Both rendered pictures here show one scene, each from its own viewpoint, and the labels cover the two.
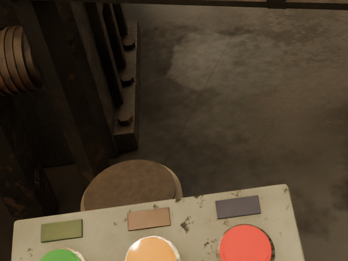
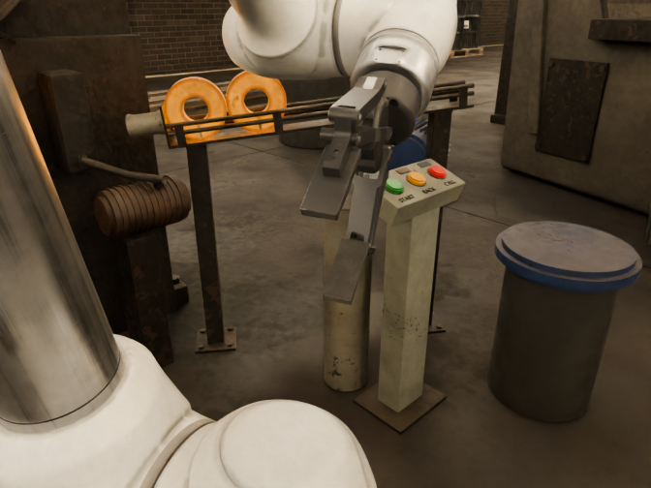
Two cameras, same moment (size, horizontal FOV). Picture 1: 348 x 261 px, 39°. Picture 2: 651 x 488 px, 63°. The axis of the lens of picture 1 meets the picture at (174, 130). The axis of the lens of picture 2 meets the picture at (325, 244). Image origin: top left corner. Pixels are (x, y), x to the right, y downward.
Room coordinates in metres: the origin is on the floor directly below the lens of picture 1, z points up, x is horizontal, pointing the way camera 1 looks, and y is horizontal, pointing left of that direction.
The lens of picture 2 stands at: (-0.34, 0.99, 0.95)
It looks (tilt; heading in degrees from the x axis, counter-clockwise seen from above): 24 degrees down; 312
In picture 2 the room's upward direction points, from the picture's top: straight up
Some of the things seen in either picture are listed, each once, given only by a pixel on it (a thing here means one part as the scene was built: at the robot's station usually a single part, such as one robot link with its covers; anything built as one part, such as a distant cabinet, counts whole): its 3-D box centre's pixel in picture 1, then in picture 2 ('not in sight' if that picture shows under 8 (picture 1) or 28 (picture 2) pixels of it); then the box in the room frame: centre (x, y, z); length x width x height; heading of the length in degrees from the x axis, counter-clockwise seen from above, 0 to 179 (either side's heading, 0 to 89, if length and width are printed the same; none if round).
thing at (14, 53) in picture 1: (20, 142); (154, 275); (0.87, 0.34, 0.27); 0.22 x 0.13 x 0.53; 85
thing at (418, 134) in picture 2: not in sight; (419, 151); (1.25, -1.62, 0.17); 0.57 x 0.31 x 0.34; 105
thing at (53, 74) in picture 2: not in sight; (68, 121); (1.02, 0.42, 0.68); 0.11 x 0.08 x 0.24; 175
